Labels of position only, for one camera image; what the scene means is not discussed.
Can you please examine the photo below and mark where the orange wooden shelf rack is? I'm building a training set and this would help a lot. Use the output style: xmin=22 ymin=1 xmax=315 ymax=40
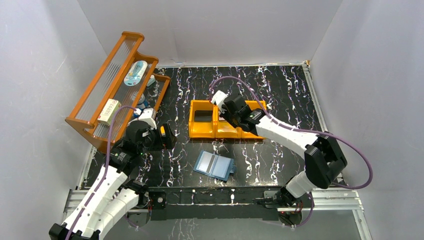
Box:
xmin=65 ymin=31 xmax=171 ymax=153

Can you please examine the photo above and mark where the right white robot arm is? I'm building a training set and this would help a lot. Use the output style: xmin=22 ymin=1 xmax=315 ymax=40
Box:
xmin=210 ymin=90 xmax=348 ymax=207

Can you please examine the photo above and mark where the blue card holder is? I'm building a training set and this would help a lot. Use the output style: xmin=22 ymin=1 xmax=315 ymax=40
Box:
xmin=193 ymin=150 xmax=237 ymax=182

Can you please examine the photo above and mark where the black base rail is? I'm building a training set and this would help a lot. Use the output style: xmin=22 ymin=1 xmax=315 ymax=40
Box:
xmin=119 ymin=186 xmax=304 ymax=222

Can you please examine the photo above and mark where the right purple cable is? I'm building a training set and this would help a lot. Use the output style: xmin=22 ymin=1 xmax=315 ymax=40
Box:
xmin=208 ymin=76 xmax=374 ymax=190

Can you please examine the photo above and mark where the yellow three-compartment bin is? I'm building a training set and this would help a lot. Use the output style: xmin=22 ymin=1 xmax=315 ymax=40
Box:
xmin=188 ymin=100 xmax=264 ymax=140

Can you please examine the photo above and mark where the small grey blue item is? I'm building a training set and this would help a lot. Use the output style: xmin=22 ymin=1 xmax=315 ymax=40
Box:
xmin=146 ymin=75 xmax=156 ymax=87

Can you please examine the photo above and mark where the yellow grey eraser block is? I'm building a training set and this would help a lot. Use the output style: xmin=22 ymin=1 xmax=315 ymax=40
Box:
xmin=160 ymin=126 xmax=166 ymax=137

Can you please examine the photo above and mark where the light blue oval case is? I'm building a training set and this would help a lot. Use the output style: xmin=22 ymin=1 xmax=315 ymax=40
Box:
xmin=123 ymin=60 xmax=148 ymax=87

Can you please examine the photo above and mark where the grey striped card in holder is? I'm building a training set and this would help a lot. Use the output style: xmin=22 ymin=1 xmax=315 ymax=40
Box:
xmin=194 ymin=151 xmax=219 ymax=175

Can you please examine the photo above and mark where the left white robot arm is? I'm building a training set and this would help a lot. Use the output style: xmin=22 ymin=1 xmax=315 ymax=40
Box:
xmin=48 ymin=108 xmax=177 ymax=240

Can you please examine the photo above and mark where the white red small box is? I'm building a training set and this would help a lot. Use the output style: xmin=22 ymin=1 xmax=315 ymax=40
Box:
xmin=97 ymin=98 xmax=122 ymax=126

